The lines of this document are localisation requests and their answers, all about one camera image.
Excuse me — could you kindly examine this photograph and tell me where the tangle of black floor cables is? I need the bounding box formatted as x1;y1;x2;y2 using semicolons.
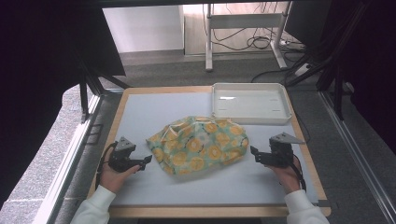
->
211;27;306;52

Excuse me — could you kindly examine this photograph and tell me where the white metal desk frame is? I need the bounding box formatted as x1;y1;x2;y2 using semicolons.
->
203;1;293;73

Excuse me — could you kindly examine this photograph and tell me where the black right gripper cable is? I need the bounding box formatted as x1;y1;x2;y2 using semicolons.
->
290;153;308;192

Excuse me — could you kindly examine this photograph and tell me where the light grey table mat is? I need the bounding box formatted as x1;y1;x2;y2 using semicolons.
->
110;91;319;207

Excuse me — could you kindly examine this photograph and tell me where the dark floor socket cover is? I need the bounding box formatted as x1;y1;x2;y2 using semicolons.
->
85;123;104;147

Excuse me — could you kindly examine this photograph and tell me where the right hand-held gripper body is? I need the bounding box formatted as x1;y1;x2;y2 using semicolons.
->
260;132;306;169

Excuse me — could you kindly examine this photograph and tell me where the white plastic tray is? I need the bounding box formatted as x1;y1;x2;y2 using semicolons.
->
211;82;293;126

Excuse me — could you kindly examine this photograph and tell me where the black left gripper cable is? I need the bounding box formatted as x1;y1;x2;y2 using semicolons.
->
94;141;119;189

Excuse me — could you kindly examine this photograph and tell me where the person's left hand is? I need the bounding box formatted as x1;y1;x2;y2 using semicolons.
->
99;160;142;194

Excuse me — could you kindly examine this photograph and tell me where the green yellow floral cloth bag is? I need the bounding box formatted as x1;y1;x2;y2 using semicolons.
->
145;115;250;176

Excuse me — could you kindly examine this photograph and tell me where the dark curtain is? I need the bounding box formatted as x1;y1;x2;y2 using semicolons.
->
323;0;396;155
0;0;126;210

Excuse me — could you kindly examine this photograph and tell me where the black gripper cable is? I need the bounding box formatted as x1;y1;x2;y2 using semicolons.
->
94;141;119;189
290;153;308;192

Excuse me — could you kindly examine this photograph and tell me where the white cabinet panel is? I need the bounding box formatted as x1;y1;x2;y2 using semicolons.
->
102;4;185;54

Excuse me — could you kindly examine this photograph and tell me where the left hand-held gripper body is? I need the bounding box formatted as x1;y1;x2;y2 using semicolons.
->
107;136;140;174

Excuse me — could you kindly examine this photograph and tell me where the black metal stand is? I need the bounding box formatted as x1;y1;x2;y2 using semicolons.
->
285;18;354;121

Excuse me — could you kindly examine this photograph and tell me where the aluminium rail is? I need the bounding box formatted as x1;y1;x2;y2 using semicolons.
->
32;92;105;224
319;91;396;224

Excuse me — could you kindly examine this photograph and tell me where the white power strip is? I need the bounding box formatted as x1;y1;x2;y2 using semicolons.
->
293;63;313;77

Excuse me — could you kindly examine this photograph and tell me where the wooden table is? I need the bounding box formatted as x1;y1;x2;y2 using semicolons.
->
86;85;332;218

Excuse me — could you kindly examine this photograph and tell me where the black tripod stand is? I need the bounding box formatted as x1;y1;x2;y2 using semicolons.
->
78;58;131;123

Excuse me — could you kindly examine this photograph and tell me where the person's right hand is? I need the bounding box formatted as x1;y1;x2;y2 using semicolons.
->
265;155;303;196

